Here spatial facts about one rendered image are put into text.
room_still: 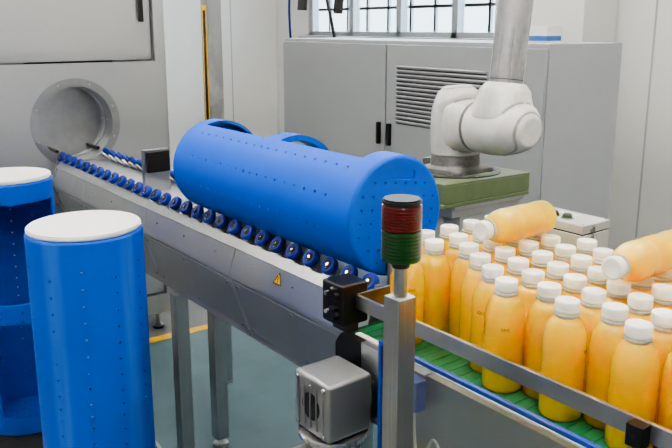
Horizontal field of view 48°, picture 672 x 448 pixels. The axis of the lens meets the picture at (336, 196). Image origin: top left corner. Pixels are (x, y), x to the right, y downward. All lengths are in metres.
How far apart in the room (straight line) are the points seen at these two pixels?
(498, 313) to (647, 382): 0.27
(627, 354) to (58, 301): 1.29
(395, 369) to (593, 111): 2.53
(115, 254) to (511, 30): 1.24
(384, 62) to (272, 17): 3.52
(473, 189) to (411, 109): 1.71
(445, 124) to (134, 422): 1.23
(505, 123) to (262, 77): 5.46
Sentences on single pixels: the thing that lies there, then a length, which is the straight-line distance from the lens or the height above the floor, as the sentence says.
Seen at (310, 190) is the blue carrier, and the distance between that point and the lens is 1.76.
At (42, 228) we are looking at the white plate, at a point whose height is 1.04.
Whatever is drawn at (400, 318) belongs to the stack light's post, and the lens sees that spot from 1.20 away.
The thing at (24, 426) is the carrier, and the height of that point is 0.19.
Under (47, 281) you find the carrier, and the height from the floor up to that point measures 0.93.
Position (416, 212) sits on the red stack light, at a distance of 1.15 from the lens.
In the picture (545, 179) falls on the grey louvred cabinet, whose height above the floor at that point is 0.87.
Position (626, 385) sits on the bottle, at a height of 1.01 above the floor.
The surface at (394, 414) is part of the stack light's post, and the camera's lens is 1.28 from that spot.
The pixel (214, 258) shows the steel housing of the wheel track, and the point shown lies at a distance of 2.23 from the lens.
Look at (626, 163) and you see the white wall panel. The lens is 4.67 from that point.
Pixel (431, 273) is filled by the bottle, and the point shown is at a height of 1.04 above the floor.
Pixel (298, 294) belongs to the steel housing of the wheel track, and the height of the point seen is 0.87.
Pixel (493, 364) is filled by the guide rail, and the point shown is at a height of 0.96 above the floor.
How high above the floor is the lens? 1.52
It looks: 13 degrees down
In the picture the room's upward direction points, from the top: straight up
